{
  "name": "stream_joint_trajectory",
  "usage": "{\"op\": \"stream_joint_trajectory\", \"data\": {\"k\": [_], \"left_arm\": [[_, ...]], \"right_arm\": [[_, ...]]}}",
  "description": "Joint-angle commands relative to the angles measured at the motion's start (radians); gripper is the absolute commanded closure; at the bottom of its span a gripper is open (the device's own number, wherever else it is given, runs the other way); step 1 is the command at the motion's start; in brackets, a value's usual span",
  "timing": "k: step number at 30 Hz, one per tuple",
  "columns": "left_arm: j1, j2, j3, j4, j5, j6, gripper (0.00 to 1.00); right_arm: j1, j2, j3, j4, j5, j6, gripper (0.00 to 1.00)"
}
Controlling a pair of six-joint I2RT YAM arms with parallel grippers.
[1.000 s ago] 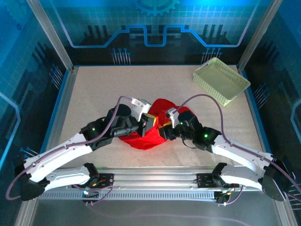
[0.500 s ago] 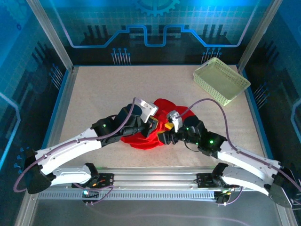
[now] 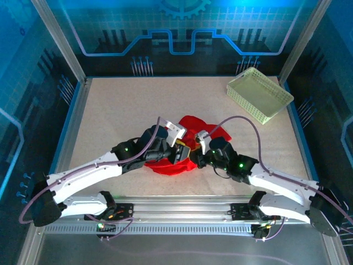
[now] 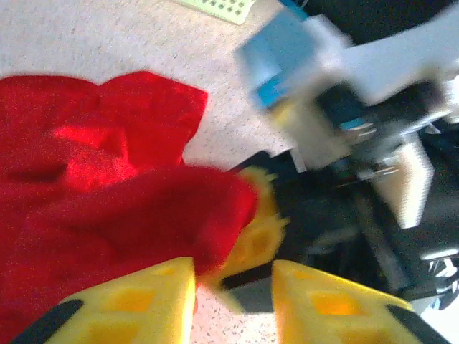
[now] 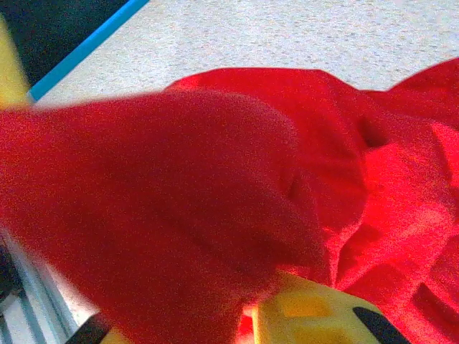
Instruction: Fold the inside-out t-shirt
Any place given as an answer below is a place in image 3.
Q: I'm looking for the red t-shirt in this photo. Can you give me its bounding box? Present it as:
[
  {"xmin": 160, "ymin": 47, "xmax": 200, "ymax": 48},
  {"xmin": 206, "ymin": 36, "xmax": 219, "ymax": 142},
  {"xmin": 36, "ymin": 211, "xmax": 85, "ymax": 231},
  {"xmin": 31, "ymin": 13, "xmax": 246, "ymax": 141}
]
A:
[{"xmin": 143, "ymin": 115, "xmax": 233, "ymax": 177}]

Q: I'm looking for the pale green plastic basket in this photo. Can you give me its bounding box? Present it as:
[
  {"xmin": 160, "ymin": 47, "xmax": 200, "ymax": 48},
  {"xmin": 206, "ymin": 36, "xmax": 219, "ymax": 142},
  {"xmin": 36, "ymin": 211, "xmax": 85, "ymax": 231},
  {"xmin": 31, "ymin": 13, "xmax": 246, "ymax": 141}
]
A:
[{"xmin": 226, "ymin": 67, "xmax": 295, "ymax": 125}]

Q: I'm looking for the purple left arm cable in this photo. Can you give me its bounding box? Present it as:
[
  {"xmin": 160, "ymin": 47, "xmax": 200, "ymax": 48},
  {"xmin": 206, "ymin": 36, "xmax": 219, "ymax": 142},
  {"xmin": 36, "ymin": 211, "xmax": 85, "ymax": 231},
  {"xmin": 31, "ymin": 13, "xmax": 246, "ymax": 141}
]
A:
[{"xmin": 18, "ymin": 116, "xmax": 169, "ymax": 225}]

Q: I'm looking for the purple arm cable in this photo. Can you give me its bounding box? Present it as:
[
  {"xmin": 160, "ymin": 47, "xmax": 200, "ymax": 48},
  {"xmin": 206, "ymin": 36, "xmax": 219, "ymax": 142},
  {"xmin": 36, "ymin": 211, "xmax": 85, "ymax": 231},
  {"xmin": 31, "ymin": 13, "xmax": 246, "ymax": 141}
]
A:
[
  {"xmin": 205, "ymin": 115, "xmax": 353, "ymax": 226},
  {"xmin": 18, "ymin": 116, "xmax": 169, "ymax": 225}
]

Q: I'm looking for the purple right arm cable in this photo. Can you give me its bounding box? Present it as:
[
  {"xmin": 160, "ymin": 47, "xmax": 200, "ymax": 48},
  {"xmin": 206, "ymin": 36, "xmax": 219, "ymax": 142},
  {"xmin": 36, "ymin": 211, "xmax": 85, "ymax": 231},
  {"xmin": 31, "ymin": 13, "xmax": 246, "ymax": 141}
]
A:
[{"xmin": 205, "ymin": 115, "xmax": 353, "ymax": 226}]

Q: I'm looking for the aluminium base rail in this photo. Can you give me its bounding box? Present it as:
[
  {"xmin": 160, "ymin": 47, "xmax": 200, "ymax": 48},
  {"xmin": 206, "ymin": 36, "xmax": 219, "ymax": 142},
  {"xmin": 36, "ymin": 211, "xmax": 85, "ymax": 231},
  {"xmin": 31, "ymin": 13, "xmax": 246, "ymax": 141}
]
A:
[{"xmin": 68, "ymin": 195, "xmax": 293, "ymax": 222}]

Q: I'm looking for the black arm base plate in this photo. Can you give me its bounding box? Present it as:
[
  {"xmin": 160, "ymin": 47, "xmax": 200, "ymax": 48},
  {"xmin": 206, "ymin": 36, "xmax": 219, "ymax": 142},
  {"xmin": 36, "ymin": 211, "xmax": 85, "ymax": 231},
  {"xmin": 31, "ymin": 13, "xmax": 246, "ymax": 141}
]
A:
[
  {"xmin": 230, "ymin": 203, "xmax": 282, "ymax": 221},
  {"xmin": 84, "ymin": 203, "xmax": 135, "ymax": 221}
]

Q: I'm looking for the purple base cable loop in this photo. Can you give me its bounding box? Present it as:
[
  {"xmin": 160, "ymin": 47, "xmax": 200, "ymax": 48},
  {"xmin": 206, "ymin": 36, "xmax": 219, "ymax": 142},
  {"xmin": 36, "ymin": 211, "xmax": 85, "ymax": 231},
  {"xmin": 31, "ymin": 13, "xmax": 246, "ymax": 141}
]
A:
[
  {"xmin": 255, "ymin": 216, "xmax": 286, "ymax": 242},
  {"xmin": 85, "ymin": 214, "xmax": 136, "ymax": 241}
]

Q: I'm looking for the slotted grey cable duct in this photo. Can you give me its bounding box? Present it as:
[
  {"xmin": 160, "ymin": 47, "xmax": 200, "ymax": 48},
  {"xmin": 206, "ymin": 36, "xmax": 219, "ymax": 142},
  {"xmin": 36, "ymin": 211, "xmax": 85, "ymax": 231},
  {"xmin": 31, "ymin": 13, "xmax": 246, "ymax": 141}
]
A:
[{"xmin": 45, "ymin": 222, "xmax": 257, "ymax": 236}]

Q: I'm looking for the aluminium frame post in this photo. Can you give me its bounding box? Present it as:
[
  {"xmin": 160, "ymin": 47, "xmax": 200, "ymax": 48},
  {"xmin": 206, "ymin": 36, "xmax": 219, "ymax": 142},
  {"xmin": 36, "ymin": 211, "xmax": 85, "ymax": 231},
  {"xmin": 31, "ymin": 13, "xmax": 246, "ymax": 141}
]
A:
[
  {"xmin": 29, "ymin": 0, "xmax": 88, "ymax": 83},
  {"xmin": 278, "ymin": 0, "xmax": 334, "ymax": 85}
]

